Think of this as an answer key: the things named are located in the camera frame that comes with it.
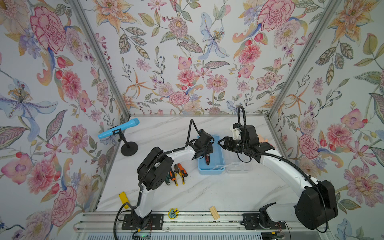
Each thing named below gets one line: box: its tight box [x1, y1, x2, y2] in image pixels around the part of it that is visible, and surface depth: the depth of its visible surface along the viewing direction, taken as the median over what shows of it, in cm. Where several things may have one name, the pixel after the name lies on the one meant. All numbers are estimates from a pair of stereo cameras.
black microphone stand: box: [112, 128, 139, 157], surface depth 100 cm
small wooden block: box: [209, 206, 220, 220], surface depth 78 cm
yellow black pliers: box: [174, 164, 185, 187], surface depth 92 cm
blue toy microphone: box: [97, 118, 140, 139], surface depth 86 cm
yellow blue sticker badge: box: [168, 208, 179, 220], surface depth 78 cm
